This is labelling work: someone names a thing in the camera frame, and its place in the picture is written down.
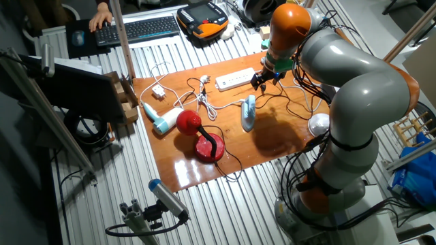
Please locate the white power strip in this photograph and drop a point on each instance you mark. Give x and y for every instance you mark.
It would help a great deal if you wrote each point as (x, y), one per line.
(235, 79)

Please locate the short aluminium profile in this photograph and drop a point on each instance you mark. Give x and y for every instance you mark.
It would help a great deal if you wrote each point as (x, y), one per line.
(136, 221)

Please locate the wooden peg rack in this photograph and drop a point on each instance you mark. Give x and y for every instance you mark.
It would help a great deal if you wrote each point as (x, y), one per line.
(412, 127)

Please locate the white blue hair dryer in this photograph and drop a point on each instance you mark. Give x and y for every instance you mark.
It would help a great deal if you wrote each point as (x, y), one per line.
(167, 120)

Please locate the black orange teach pendant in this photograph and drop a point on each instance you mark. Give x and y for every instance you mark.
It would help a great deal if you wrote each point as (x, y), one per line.
(202, 18)

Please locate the black keyboard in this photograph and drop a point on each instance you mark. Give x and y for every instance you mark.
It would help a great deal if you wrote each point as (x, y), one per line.
(136, 30)

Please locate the black monitor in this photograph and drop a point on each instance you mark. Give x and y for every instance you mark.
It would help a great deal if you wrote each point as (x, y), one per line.
(81, 92)

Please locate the small wooden cube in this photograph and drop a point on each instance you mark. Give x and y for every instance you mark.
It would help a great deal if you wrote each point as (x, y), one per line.
(264, 32)

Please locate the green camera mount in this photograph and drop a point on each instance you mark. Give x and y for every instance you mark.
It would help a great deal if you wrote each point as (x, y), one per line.
(279, 63)

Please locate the orange wooden board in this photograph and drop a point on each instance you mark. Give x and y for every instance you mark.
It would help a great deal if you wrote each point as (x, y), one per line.
(272, 143)

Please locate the black office chair base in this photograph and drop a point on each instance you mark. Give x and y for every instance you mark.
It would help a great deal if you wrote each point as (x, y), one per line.
(422, 20)

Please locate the grey computer mouse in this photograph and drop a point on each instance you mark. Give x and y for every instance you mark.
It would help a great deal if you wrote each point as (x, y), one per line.
(78, 38)

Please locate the blue plastic bag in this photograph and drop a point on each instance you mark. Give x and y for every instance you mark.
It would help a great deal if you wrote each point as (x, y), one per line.
(419, 177)

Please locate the light wooden post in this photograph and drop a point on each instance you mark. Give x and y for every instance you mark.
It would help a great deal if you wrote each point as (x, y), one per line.
(309, 3)
(121, 37)
(408, 34)

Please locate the brown cardboard sheet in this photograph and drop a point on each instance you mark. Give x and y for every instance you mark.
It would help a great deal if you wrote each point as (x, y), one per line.
(422, 71)

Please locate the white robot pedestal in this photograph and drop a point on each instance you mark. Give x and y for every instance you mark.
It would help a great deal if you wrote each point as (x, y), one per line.
(374, 231)

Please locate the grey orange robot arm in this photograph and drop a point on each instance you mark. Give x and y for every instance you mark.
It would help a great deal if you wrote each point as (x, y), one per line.
(357, 92)

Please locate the grey camera with blue tip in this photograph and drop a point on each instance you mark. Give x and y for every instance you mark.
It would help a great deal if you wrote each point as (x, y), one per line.
(167, 197)

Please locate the aluminium frame beam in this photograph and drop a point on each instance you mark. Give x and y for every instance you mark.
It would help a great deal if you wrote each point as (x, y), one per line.
(412, 154)
(44, 112)

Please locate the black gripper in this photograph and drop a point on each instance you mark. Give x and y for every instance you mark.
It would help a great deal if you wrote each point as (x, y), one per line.
(272, 76)

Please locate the black mouse pad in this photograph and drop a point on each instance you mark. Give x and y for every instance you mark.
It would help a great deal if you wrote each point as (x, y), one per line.
(81, 51)

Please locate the black camera bracket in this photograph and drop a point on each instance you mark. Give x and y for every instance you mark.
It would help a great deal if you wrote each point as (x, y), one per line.
(153, 214)

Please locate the black filament spool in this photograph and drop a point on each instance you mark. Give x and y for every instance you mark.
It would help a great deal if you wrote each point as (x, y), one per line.
(262, 10)

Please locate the forearm in dark sleeve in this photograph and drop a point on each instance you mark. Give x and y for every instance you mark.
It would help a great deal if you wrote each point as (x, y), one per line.
(102, 1)

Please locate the white rounded lump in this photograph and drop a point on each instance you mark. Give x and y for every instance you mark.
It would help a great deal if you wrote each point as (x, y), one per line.
(227, 32)

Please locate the grey cylindrical webcam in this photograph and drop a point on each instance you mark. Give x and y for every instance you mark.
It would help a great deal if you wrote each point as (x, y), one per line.
(47, 59)

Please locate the person's bare hand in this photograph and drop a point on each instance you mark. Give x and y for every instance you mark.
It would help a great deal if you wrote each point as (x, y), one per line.
(101, 17)

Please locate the light blue travel iron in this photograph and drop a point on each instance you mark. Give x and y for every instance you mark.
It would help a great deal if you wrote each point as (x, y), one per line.
(248, 114)

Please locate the red desk lamp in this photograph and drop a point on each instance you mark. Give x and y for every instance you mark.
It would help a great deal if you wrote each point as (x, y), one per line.
(189, 122)

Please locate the small teal object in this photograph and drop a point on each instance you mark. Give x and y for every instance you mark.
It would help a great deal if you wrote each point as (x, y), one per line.
(265, 43)

